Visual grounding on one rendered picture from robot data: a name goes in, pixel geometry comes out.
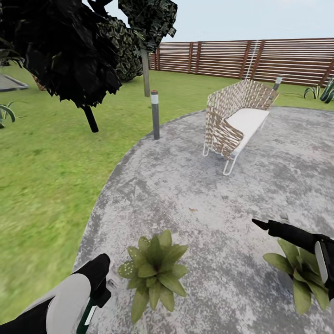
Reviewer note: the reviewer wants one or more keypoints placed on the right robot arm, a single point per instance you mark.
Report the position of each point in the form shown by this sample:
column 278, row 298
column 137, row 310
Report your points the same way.
column 320, row 245

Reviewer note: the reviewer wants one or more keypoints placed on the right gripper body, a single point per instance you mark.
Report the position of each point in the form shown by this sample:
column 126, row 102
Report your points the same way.
column 284, row 231

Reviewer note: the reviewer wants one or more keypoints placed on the insectifuge atomizer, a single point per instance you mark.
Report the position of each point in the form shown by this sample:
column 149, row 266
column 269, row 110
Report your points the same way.
column 87, row 317

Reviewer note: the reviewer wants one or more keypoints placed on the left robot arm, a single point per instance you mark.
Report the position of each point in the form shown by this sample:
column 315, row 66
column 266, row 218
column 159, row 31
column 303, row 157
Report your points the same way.
column 57, row 311

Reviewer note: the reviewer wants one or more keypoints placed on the garden chair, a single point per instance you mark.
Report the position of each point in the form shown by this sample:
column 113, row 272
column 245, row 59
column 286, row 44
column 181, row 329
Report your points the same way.
column 232, row 117

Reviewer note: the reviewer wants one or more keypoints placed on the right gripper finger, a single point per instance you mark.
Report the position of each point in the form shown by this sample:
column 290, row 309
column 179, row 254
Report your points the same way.
column 264, row 226

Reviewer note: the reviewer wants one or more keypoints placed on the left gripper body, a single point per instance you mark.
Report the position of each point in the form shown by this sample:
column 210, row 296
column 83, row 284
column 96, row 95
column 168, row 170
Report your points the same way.
column 101, row 296

